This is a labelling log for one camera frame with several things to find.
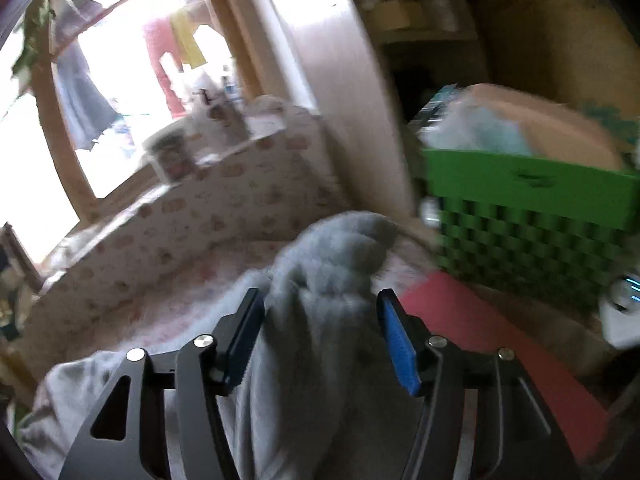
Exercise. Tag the grey pants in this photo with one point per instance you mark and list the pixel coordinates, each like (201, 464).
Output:
(320, 360)

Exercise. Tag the wooden window frame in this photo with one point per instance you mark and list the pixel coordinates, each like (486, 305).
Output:
(240, 35)

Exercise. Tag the white cabinet panel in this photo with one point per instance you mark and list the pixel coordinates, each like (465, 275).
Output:
(340, 100)

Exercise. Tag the white perforated egg toy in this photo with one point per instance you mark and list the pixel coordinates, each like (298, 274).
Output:
(431, 212)

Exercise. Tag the red mat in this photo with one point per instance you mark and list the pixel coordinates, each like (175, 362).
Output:
(480, 330)

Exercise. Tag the printed bed bumper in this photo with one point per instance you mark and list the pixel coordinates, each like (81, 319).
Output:
(210, 210)

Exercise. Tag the wooden shelf unit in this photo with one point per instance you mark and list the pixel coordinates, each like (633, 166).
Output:
(525, 25)

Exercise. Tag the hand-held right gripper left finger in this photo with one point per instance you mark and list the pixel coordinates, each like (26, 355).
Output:
(245, 340)

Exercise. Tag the dark jar with white lid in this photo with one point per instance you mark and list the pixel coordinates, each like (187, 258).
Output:
(170, 155)

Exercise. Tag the green checkered box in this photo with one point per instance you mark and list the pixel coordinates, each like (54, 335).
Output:
(530, 220)

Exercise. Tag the printed plastic cup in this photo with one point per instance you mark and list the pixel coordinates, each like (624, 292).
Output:
(220, 110)

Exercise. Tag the red hanging cloth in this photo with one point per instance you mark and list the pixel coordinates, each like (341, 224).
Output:
(162, 60)

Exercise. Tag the dark blue hanging garment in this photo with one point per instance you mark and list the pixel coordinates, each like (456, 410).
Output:
(85, 95)

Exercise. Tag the crumpled pale paper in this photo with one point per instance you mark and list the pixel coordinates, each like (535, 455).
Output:
(525, 120)

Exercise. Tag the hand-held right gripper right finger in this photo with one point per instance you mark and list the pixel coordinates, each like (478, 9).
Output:
(400, 340)

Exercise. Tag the yellow hanging cloth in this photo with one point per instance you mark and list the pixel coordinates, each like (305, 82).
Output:
(187, 40)

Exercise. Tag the white device with light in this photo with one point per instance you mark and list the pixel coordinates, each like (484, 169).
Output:
(620, 315)

